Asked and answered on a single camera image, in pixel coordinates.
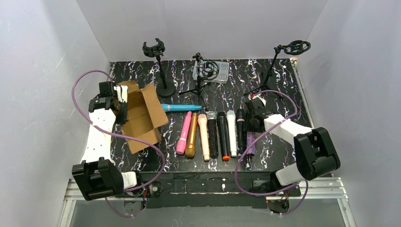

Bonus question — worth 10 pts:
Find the turquoise blue microphone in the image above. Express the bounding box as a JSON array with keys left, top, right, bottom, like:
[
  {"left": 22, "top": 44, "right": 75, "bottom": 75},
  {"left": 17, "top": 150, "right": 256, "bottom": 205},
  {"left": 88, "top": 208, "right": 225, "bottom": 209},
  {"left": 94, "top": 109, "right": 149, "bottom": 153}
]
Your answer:
[{"left": 161, "top": 104, "right": 202, "bottom": 113}]

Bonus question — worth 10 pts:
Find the aluminium frame rail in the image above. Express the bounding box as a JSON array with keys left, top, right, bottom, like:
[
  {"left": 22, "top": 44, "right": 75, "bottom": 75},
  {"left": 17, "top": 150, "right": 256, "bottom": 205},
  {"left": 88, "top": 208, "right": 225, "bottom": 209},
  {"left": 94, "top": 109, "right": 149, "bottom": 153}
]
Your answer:
[{"left": 58, "top": 178, "right": 357, "bottom": 227}]

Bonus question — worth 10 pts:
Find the purple glitter microphone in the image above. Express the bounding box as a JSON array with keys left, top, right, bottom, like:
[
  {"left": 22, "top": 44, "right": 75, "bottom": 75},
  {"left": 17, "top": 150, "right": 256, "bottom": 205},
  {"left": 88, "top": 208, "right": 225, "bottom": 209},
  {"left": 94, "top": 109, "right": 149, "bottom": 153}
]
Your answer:
[{"left": 247, "top": 132, "right": 256, "bottom": 157}]

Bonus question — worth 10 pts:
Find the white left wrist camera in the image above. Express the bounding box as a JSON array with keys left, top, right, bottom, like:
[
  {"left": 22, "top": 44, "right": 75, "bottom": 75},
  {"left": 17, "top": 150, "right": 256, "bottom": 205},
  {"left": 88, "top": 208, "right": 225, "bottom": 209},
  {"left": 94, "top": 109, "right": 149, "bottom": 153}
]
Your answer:
[{"left": 116, "top": 85, "right": 128, "bottom": 103}]

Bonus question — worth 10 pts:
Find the black round-base microphone stand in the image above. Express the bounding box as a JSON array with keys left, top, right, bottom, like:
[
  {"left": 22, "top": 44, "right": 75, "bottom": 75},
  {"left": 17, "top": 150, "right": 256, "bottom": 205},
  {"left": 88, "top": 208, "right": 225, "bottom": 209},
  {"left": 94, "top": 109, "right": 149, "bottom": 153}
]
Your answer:
[{"left": 142, "top": 38, "right": 176, "bottom": 98}]

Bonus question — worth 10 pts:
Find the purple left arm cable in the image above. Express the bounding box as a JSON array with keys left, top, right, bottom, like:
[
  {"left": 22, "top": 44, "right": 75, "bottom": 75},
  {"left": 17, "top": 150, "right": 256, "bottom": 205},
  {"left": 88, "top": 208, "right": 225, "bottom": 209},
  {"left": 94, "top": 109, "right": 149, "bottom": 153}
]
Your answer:
[{"left": 71, "top": 70, "right": 166, "bottom": 218}]

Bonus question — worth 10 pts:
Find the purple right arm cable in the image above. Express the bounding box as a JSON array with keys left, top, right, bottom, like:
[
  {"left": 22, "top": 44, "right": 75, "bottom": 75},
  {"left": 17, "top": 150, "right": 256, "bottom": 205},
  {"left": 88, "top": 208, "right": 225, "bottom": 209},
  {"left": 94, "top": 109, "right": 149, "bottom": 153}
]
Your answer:
[{"left": 235, "top": 90, "right": 309, "bottom": 216}]

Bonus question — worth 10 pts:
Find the black tripod microphone stand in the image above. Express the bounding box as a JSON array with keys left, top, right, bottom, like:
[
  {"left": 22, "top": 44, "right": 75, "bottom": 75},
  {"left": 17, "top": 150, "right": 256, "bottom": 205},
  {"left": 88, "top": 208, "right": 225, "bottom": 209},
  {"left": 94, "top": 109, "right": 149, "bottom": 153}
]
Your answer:
[
  {"left": 244, "top": 40, "right": 311, "bottom": 100},
  {"left": 178, "top": 52, "right": 219, "bottom": 105}
]

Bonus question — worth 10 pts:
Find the black white-banded microphone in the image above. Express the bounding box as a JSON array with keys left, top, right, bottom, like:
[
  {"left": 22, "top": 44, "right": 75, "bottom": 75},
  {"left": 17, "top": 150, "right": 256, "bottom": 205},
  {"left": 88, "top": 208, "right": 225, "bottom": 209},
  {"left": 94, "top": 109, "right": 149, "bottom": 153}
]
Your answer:
[{"left": 236, "top": 108, "right": 247, "bottom": 155}]

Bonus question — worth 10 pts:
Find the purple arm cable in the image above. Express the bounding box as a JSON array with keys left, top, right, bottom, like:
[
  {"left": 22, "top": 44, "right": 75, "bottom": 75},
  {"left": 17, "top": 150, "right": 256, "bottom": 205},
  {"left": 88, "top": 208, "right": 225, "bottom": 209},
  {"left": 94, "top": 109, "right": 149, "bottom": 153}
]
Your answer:
[
  {"left": 235, "top": 90, "right": 309, "bottom": 216},
  {"left": 71, "top": 70, "right": 166, "bottom": 218}
]

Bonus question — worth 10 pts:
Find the clear plastic organizer box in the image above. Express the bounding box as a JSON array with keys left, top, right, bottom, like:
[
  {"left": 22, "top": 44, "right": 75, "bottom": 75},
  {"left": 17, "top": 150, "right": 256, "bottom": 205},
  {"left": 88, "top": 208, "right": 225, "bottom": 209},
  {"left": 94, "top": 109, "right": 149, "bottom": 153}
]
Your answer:
[{"left": 192, "top": 61, "right": 230, "bottom": 84}]

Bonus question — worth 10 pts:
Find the brown cardboard box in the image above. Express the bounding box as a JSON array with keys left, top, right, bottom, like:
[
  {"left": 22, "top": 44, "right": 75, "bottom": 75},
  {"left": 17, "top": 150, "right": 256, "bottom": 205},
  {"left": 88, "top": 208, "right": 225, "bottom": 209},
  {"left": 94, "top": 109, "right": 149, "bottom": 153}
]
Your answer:
[{"left": 119, "top": 81, "right": 169, "bottom": 145}]

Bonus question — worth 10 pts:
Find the white microphone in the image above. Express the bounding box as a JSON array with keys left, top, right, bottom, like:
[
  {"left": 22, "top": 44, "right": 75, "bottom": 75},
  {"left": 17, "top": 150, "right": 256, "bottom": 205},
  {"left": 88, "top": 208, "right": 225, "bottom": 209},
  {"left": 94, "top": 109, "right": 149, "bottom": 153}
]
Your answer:
[{"left": 226, "top": 111, "right": 237, "bottom": 158}]

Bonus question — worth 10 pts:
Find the black glitter silver-mesh microphone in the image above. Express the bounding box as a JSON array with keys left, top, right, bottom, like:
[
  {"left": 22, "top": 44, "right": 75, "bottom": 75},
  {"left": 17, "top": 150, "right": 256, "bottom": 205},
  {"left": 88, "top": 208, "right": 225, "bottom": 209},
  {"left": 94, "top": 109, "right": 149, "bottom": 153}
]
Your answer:
[{"left": 207, "top": 111, "right": 218, "bottom": 159}]

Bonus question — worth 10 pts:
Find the gold microphone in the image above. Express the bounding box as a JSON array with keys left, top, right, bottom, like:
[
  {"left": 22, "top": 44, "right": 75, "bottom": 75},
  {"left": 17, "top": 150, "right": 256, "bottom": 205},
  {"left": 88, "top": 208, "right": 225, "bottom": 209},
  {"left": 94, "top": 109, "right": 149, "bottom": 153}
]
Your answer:
[{"left": 185, "top": 113, "right": 198, "bottom": 158}]

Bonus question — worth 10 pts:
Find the pink microphone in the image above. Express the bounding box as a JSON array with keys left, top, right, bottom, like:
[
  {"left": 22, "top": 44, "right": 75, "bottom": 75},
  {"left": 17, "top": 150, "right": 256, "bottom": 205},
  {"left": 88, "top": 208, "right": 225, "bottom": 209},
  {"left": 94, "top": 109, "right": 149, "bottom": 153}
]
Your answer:
[{"left": 176, "top": 111, "right": 192, "bottom": 155}]

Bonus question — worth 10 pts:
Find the beige microphone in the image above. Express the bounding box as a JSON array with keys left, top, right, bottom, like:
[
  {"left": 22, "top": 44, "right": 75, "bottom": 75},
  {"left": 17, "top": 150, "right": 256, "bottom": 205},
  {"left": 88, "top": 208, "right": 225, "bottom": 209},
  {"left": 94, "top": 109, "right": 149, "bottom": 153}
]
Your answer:
[{"left": 198, "top": 114, "right": 210, "bottom": 161}]

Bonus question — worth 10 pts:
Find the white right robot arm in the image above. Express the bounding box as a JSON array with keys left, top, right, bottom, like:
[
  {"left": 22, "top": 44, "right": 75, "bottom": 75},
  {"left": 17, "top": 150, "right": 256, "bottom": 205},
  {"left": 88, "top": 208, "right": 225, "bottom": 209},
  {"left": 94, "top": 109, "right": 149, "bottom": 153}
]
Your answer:
[{"left": 245, "top": 98, "right": 340, "bottom": 190}]

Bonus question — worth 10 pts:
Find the black orange-tipped microphone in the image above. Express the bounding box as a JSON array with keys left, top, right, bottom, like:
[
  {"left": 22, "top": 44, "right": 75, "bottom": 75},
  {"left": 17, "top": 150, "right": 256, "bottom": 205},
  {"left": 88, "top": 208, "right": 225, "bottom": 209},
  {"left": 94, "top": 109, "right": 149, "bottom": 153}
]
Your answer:
[{"left": 217, "top": 112, "right": 230, "bottom": 161}]

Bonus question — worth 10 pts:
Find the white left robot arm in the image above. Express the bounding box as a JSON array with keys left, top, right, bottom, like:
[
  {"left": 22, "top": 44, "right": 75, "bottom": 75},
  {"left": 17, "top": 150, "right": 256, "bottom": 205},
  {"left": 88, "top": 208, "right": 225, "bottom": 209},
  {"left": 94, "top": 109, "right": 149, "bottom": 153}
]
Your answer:
[{"left": 72, "top": 81, "right": 138, "bottom": 201}]

